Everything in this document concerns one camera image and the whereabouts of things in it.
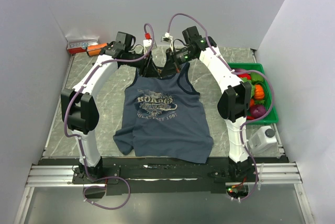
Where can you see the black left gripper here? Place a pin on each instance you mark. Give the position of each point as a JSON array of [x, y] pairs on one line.
[[148, 68]]

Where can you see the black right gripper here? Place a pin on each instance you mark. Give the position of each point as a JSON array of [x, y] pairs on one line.
[[171, 65]]

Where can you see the blue sleeveless shirt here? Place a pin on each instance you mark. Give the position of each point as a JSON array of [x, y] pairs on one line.
[[164, 117]]

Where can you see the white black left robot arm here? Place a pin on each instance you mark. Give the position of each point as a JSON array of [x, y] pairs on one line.
[[79, 111]]

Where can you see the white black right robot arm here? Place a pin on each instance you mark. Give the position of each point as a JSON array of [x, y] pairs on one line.
[[235, 94]]

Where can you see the orange cylinder tool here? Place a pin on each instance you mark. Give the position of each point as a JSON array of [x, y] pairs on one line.
[[94, 50]]

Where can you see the red toy chili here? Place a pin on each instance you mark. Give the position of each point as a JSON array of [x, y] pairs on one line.
[[242, 74]]

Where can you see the red white cardboard box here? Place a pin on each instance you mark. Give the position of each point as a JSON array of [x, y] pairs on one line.
[[80, 46]]

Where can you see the toy lettuce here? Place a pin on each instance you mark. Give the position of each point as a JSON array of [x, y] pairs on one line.
[[252, 90]]

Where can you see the green toy pepper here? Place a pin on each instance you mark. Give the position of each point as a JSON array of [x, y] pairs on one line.
[[256, 78]]

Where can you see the orange toy pumpkin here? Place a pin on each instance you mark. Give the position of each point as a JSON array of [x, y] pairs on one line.
[[259, 93]]

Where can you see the purple toy eggplant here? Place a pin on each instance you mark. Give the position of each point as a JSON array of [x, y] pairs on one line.
[[257, 111]]

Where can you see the green plastic bin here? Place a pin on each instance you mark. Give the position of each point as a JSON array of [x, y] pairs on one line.
[[272, 117]]

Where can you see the white bottle grey cap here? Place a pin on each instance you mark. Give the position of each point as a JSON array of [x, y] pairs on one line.
[[262, 139]]

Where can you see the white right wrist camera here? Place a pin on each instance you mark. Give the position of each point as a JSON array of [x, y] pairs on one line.
[[167, 38]]

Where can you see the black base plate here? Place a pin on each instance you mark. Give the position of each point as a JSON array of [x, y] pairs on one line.
[[166, 175]]

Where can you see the aluminium frame rail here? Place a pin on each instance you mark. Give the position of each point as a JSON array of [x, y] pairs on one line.
[[63, 176]]

